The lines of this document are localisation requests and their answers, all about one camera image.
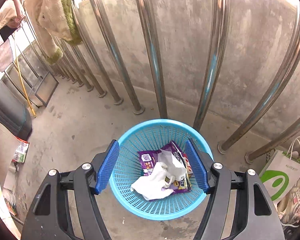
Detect white paper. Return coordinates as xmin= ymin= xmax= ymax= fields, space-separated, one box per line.
xmin=130 ymin=162 xmax=174 ymax=201

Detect metal framed screen panel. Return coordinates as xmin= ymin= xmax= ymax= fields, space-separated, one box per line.
xmin=0 ymin=38 xmax=59 ymax=108

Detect green white milk carton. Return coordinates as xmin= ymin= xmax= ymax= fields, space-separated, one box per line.
xmin=12 ymin=138 xmax=30 ymax=163

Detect purple snack wrapper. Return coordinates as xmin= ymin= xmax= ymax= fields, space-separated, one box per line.
xmin=138 ymin=140 xmax=193 ymax=194

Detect white green paper bag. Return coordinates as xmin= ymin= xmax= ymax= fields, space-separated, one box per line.
xmin=260 ymin=136 xmax=300 ymax=205

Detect yellow broom stick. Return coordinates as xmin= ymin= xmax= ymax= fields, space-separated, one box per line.
xmin=14 ymin=44 xmax=37 ymax=118

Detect beige plush garment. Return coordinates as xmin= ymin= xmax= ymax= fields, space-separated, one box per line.
xmin=25 ymin=0 xmax=82 ymax=64

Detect white sneakers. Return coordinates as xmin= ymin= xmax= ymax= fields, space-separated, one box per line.
xmin=277 ymin=178 xmax=300 ymax=228

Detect blue plastic trash basket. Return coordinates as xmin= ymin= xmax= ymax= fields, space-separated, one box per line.
xmin=109 ymin=119 xmax=212 ymax=220

